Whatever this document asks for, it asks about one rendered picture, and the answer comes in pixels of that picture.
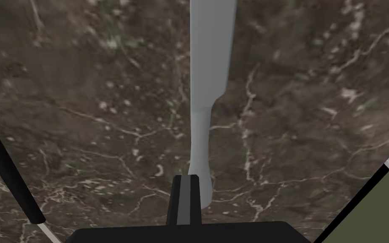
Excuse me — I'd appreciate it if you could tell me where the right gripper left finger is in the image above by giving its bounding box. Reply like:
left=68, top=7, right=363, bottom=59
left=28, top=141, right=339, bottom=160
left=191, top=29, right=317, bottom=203
left=166, top=174, right=186, bottom=226

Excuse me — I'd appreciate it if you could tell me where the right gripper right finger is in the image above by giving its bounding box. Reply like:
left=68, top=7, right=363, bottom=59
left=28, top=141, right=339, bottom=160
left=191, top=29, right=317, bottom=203
left=185, top=174, right=203, bottom=226

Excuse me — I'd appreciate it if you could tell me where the grey butter knife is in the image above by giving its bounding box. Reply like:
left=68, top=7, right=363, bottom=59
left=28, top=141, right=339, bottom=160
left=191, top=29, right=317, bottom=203
left=187, top=0, right=238, bottom=210

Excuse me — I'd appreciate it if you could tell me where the black handled knife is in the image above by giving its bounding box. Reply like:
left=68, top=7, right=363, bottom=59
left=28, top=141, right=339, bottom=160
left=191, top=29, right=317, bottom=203
left=0, top=127, right=62, bottom=243

